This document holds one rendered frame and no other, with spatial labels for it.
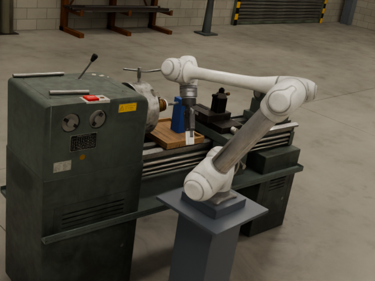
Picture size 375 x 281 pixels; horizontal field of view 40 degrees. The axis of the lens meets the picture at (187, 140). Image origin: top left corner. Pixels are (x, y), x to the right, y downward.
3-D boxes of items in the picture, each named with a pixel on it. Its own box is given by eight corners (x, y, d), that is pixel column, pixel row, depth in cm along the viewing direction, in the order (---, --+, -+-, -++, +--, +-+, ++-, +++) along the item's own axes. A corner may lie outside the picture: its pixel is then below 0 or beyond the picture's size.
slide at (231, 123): (221, 134, 326) (222, 127, 324) (179, 111, 355) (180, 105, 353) (241, 130, 337) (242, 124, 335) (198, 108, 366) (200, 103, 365)
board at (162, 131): (166, 149, 307) (167, 143, 305) (133, 127, 331) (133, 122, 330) (203, 142, 325) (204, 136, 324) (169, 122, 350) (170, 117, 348)
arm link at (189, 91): (182, 85, 253) (182, 97, 253) (199, 85, 255) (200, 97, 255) (177, 87, 262) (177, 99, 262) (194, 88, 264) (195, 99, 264)
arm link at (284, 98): (212, 197, 265) (193, 213, 246) (191, 174, 267) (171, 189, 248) (316, 93, 225) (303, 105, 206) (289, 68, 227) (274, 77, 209)
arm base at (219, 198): (242, 195, 280) (244, 186, 278) (215, 206, 264) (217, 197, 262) (217, 182, 291) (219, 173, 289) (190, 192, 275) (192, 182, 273)
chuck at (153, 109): (145, 141, 294) (148, 87, 285) (116, 127, 317) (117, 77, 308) (158, 139, 300) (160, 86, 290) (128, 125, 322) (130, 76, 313)
